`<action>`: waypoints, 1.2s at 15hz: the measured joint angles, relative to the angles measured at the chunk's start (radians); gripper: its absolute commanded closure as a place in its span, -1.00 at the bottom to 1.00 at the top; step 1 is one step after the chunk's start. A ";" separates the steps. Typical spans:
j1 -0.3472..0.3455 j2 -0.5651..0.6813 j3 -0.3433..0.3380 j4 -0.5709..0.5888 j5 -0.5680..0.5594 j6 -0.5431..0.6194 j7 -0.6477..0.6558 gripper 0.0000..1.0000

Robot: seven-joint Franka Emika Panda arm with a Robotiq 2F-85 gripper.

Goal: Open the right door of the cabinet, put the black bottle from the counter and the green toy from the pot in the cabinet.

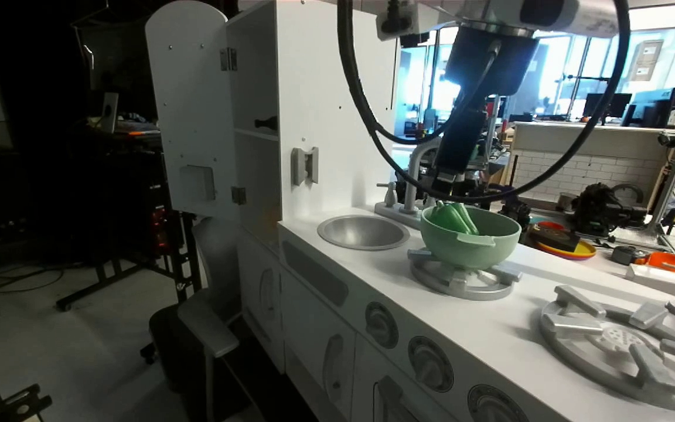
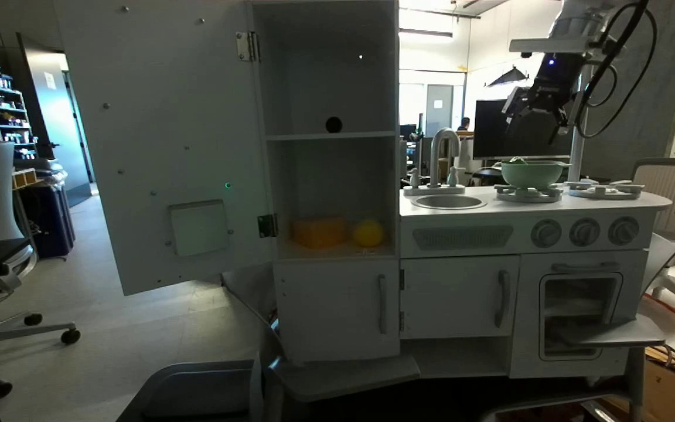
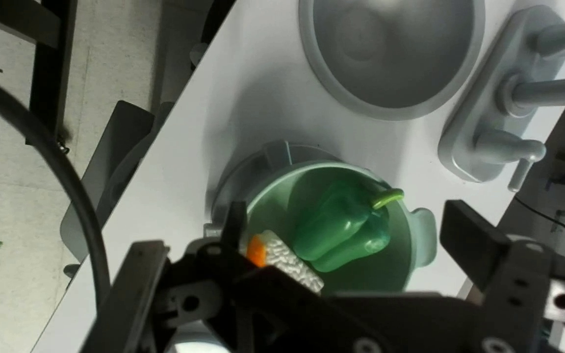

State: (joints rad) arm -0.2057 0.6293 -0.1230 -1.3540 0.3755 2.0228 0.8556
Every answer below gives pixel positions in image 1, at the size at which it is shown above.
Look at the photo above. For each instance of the grey stove knob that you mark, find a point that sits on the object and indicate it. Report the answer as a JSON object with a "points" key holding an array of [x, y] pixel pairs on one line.
{"points": [[496, 406], [382, 327], [431, 365]]}

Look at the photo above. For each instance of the black monitor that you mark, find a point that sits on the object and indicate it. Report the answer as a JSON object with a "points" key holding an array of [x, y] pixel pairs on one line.
{"points": [[609, 103]]}

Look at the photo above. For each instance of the green plastic toy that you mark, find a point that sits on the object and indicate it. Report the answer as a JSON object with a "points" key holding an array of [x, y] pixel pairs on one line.
{"points": [[454, 222]]}

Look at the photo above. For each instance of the grey burner grate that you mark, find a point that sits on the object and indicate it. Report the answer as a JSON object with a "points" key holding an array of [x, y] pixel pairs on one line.
{"points": [[626, 366], [462, 285]]}

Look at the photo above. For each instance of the small black object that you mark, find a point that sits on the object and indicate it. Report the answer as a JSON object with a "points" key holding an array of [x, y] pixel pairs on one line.
{"points": [[623, 253]]}

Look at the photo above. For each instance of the yellow plate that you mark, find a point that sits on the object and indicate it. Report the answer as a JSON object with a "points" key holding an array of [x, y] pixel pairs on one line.
{"points": [[562, 249]]}

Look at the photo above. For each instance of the silver sink basin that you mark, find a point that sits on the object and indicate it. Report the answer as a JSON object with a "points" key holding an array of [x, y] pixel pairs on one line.
{"points": [[361, 233]]}

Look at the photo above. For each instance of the black bag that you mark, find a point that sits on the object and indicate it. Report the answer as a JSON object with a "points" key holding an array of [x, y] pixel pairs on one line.
{"points": [[599, 208]]}

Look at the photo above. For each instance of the white upper cabinet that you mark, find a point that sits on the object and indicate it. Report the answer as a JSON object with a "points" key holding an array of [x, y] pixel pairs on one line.
{"points": [[315, 79]]}

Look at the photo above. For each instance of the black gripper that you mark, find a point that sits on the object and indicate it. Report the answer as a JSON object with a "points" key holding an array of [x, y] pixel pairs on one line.
{"points": [[486, 72]]}

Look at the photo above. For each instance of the green bowl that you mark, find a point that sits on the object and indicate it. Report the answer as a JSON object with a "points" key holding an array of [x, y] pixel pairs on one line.
{"points": [[469, 249]]}

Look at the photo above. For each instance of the white flat box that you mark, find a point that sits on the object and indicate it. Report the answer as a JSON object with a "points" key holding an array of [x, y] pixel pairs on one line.
{"points": [[655, 278]]}

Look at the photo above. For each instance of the grey toy faucet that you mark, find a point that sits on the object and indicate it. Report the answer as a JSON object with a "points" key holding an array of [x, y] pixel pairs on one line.
{"points": [[412, 177]]}

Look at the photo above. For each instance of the black metal floor stand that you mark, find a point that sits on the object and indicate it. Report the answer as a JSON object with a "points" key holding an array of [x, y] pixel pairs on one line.
{"points": [[95, 286]]}

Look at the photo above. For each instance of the white brick-pattern counter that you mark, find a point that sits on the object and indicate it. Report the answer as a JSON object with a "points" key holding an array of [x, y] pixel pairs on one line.
{"points": [[626, 167]]}

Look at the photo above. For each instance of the framed wall picture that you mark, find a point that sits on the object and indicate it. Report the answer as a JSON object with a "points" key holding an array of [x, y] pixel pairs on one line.
{"points": [[648, 61]]}

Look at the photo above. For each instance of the white arched cabinet door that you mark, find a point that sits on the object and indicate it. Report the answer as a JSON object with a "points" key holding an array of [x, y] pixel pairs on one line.
{"points": [[189, 133]]}

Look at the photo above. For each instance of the orange tool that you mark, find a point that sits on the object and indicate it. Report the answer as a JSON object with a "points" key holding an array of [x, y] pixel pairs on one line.
{"points": [[668, 260]]}

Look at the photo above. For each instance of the small grey door hinge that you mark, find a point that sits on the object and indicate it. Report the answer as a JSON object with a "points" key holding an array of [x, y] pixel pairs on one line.
{"points": [[237, 196], [227, 60]]}

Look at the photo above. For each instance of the grey plastic bracket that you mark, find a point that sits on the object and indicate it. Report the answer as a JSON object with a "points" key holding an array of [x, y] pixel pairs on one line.
{"points": [[305, 164]]}

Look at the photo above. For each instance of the black stand with grey top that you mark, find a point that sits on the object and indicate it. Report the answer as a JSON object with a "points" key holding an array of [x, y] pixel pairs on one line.
{"points": [[207, 321]]}

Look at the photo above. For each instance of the white toy kitchen unit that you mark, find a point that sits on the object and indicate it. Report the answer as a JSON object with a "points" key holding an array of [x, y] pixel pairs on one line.
{"points": [[299, 319]]}

